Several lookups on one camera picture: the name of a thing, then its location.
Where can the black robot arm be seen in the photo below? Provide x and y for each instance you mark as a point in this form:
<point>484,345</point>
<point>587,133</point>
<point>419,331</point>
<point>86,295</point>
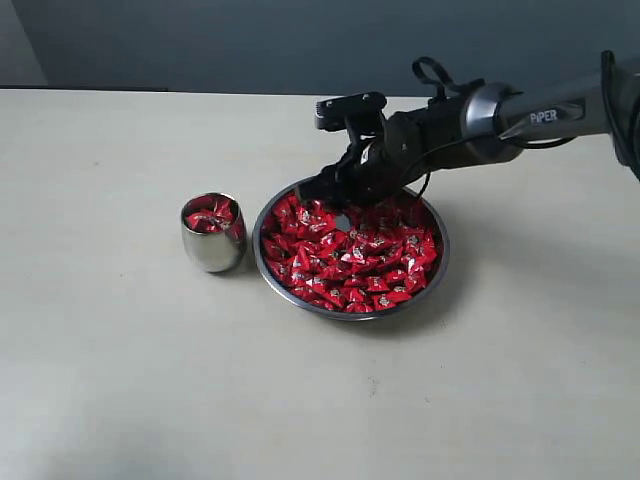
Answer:
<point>465,125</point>

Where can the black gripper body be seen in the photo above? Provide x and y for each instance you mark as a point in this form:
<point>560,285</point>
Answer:
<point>368,167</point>

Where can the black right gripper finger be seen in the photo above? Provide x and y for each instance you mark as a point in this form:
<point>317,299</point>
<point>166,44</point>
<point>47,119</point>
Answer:
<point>319,187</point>

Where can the red candy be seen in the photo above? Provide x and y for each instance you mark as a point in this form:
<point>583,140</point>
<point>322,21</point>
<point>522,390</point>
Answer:
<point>335,297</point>
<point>272,250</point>
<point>384,301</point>
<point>208,214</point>

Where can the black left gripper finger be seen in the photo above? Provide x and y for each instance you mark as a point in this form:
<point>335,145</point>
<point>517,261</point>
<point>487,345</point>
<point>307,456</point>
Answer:
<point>343,200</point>

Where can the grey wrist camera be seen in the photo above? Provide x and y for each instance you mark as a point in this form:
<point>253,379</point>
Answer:
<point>360,113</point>

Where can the stainless steel cup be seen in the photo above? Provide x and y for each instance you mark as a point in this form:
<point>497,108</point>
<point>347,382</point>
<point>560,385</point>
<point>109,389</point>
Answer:
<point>217,252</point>

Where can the stainless steel bowl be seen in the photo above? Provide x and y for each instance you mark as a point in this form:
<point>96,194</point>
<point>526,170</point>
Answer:
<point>400,246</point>

